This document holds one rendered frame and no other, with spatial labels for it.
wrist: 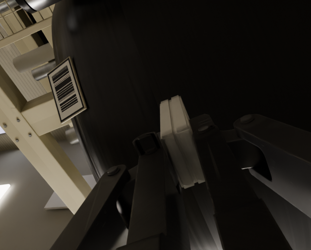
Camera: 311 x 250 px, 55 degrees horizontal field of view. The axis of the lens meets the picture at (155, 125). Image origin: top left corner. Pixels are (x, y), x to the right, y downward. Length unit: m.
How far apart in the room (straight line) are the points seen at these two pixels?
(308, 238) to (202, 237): 0.12
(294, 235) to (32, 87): 5.80
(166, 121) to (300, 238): 0.27
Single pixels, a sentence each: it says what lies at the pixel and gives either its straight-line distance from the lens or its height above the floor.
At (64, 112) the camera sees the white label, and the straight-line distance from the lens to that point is 0.33.
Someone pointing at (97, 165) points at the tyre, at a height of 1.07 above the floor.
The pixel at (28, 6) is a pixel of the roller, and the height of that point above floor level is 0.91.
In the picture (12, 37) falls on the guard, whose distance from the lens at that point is 0.90.
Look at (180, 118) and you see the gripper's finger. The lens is 0.16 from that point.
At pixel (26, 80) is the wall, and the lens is 6.00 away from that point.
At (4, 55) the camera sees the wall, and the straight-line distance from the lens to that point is 5.96.
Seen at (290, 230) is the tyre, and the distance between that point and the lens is 0.37.
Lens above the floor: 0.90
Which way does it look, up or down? 31 degrees up
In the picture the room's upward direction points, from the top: 154 degrees clockwise
